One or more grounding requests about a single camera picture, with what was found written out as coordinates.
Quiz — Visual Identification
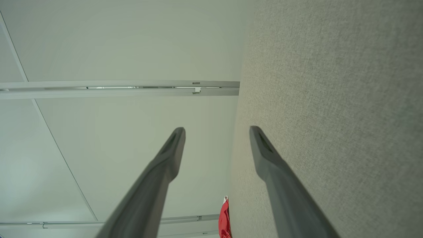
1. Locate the white metal partition rail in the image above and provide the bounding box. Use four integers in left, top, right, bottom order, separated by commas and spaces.
0, 214, 220, 238
0, 80, 240, 100

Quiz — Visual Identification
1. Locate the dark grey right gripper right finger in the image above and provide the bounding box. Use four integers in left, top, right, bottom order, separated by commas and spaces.
250, 126, 341, 238

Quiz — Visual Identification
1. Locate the red Bulls 23 jersey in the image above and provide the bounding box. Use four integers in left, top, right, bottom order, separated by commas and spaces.
218, 196, 232, 238

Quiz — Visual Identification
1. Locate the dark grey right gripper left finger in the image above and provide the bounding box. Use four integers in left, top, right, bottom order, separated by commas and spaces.
96, 127, 186, 238

